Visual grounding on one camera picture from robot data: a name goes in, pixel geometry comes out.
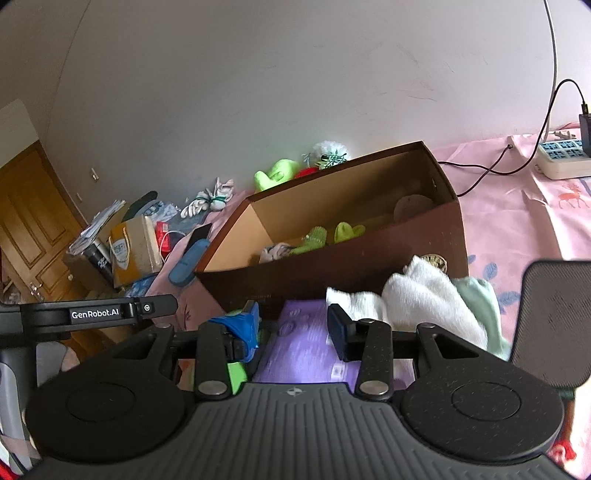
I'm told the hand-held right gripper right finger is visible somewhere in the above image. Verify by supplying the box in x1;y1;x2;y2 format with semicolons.
327;304;488;401

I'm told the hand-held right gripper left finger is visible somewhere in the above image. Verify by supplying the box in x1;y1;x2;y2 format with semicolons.
111;300;262;401

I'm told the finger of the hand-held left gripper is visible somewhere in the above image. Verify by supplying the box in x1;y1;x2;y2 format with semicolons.
137;294;179;325

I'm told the pale thin towel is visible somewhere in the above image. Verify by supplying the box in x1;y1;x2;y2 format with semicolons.
325;286;389;334

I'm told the brown cardboard box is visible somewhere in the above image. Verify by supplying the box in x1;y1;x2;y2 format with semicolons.
194;141;470;320

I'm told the white fluffy towel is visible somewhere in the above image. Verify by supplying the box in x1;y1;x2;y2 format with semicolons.
382;255;491;352

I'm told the blue plastic bag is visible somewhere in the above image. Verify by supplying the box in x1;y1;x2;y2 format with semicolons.
124;273;160;298

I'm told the purple patterned cloth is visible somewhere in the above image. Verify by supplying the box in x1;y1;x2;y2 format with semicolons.
253;299;416;389

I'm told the blue slipper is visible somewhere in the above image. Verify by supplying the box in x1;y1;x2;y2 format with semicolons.
167;239;211;288

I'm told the bright green cloth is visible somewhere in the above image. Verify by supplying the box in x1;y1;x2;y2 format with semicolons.
225;361;249;396

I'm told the red plastic bag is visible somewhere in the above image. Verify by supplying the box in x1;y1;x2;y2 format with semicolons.
155;220;182;252

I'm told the black can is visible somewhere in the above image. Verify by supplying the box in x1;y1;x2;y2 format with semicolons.
87;237;115;288

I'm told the grey white sock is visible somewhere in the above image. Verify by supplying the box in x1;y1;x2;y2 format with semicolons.
257;243;293;265

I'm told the black phone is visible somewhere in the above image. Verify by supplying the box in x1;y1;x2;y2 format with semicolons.
183;222;215;257

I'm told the green knitted sock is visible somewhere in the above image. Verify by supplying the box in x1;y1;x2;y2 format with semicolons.
292;225;329;256

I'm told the wooden door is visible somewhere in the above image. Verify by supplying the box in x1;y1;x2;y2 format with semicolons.
0;141;114;352

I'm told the yellow-green sock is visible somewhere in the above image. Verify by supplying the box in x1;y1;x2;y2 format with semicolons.
332;222;366;245

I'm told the pile of papers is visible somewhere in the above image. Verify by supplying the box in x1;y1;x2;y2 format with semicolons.
68;198;126;256

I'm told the dark green insole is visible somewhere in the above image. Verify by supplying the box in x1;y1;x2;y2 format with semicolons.
122;190;160;222

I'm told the white glove bundle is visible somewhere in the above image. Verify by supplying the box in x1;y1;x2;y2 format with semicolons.
179;194;214;220
203;176;237;210

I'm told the tan round item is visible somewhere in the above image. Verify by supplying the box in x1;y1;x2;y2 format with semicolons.
421;253;450;274

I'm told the brown round pad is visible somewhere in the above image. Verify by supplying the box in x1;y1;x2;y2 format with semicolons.
392;193;435;226

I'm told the mint green cloth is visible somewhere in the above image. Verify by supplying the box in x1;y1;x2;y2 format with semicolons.
452;276;512;361

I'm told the neon green cloth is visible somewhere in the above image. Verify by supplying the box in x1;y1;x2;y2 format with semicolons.
253;158;301;193

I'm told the white fluffy pompom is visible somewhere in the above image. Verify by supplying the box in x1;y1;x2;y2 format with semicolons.
301;140;352;171

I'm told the pink printed bed sheet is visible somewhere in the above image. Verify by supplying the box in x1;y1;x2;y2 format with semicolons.
139;134;591;370

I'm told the white power strip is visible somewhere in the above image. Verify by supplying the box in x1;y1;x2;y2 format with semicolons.
534;137;591;181

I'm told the black charger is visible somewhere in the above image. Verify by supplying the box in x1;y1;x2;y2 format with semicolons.
578;102;591;156

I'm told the black cable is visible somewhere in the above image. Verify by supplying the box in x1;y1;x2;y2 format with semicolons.
438;78;586;198

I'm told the long wall cable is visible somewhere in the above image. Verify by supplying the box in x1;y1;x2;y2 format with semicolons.
541;0;560;141

